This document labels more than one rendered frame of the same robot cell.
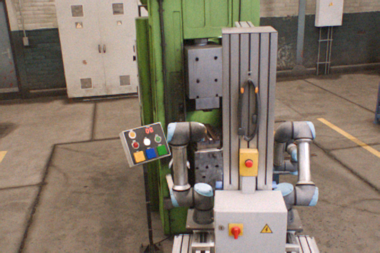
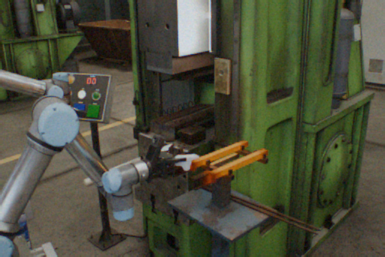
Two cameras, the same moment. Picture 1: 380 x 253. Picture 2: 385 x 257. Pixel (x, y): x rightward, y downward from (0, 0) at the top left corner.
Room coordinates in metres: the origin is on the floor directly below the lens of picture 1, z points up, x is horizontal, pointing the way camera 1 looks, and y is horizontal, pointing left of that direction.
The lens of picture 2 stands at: (2.07, -1.86, 1.71)
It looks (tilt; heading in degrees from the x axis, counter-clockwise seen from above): 20 degrees down; 53
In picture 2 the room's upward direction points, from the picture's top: 1 degrees counter-clockwise
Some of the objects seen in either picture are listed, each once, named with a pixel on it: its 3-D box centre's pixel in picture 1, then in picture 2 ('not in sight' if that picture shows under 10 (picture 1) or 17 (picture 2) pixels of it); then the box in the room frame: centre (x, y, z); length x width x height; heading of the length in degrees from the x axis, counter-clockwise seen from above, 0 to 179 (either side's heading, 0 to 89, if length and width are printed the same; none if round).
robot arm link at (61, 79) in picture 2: not in sight; (60, 84); (2.70, 0.09, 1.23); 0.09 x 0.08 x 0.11; 3
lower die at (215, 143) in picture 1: (203, 135); (188, 119); (3.35, -0.12, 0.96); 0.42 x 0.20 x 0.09; 9
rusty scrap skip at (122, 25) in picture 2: not in sight; (122, 42); (6.29, 6.33, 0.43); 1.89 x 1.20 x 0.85; 100
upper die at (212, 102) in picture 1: (202, 96); (186, 56); (3.35, -0.12, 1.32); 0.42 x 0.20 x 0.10; 9
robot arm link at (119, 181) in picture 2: (296, 153); (119, 179); (2.59, -0.75, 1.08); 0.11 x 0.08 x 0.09; 4
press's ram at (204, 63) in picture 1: (206, 68); (192, 10); (3.36, -0.17, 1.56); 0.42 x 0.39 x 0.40; 9
